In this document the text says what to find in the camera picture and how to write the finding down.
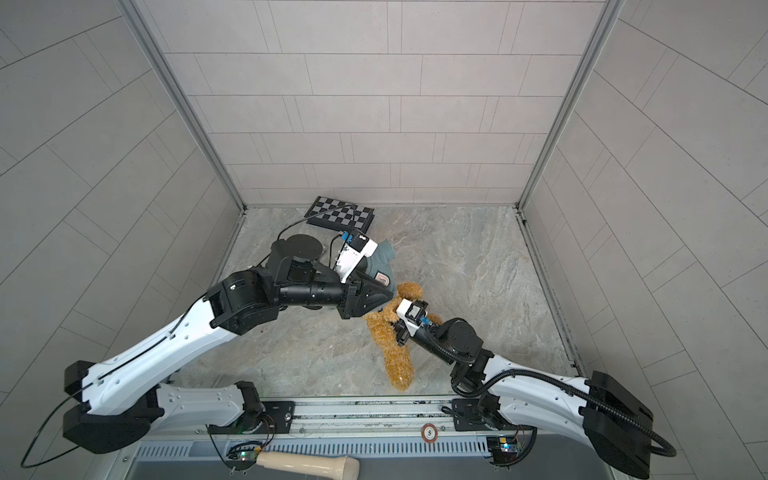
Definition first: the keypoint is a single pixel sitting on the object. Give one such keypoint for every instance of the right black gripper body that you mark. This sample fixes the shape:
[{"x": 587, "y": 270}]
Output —
[{"x": 435, "y": 347}]

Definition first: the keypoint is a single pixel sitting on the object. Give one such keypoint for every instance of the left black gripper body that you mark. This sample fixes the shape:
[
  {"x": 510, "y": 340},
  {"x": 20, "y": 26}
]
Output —
[{"x": 347, "y": 308}]

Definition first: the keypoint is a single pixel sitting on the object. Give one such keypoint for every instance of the grey-green teddy sweater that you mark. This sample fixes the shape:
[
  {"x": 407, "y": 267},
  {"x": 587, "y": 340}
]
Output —
[{"x": 378, "y": 265}]

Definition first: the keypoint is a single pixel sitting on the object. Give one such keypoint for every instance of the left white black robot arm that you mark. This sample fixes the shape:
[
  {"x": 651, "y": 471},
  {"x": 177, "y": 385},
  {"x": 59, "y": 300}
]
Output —
[{"x": 122, "y": 399}]

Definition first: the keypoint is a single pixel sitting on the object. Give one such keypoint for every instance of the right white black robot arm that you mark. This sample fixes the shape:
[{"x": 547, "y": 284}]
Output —
[{"x": 597, "y": 411}]

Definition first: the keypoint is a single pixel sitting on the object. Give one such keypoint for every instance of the folded black white chessboard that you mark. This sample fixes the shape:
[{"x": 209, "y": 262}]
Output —
[{"x": 338, "y": 215}]

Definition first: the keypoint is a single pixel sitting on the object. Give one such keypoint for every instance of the round red white sticker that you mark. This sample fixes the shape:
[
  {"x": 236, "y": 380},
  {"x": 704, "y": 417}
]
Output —
[{"x": 429, "y": 433}]

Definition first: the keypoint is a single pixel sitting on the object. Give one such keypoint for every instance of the right green circuit board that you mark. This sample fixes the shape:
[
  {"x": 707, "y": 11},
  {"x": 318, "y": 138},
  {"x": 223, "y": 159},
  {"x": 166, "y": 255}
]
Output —
[{"x": 504, "y": 451}]

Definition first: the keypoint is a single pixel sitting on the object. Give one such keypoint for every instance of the green circuit board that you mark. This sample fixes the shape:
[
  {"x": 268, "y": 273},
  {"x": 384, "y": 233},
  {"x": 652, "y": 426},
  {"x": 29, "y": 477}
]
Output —
[
  {"x": 504, "y": 451},
  {"x": 243, "y": 456}
]

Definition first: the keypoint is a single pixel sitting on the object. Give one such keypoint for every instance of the left green circuit board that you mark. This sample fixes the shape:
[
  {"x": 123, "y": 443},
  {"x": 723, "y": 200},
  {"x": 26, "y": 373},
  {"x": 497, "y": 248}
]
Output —
[{"x": 243, "y": 456}]

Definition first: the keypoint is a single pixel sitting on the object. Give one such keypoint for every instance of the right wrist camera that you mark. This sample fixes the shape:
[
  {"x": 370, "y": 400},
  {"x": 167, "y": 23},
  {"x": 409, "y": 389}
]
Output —
[{"x": 413, "y": 313}]

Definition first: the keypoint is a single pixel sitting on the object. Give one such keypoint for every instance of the aluminium mounting rail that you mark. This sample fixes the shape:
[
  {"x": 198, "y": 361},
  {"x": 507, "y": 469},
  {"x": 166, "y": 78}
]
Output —
[{"x": 372, "y": 414}]

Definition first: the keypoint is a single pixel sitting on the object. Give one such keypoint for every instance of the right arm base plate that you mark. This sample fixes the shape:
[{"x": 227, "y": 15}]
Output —
[{"x": 473, "y": 415}]

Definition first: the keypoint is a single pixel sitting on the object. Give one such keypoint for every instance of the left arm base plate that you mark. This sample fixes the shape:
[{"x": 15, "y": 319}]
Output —
[{"x": 271, "y": 417}]

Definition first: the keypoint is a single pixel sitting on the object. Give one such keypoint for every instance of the beige wooden handle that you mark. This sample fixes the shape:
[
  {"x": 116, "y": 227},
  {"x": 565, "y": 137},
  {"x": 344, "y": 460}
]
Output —
[{"x": 338, "y": 468}]

